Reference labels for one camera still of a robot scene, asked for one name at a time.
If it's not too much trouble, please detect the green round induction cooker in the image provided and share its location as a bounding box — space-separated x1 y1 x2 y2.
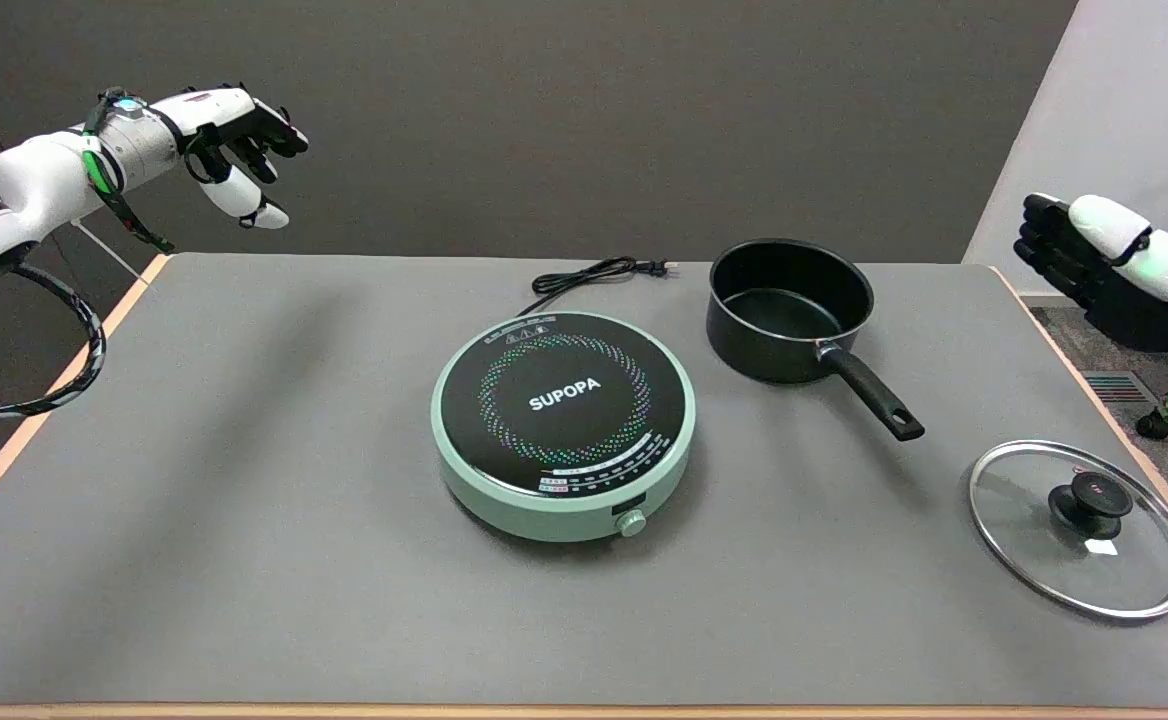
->
430 311 697 544

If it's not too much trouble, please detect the black cooker power cord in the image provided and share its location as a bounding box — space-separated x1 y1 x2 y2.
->
516 256 673 319

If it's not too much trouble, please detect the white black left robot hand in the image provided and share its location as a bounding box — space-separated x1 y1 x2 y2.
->
157 83 311 232

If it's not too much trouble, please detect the green black left wrist cable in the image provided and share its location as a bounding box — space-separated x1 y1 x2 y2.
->
81 87 177 254

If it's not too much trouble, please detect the glass lid with black knob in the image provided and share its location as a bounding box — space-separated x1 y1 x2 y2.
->
967 440 1168 623

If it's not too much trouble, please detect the black saucepan with handle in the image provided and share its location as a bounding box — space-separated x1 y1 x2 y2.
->
706 238 926 443

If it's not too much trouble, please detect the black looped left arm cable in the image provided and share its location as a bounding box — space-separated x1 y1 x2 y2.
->
0 262 108 422

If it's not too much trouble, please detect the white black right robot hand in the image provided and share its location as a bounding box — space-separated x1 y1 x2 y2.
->
1012 192 1168 354

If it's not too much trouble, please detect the grey table mat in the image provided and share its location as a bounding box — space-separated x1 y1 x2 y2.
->
0 252 1168 708

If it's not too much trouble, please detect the metal floor vent grille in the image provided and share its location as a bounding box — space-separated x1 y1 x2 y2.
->
1079 370 1161 406

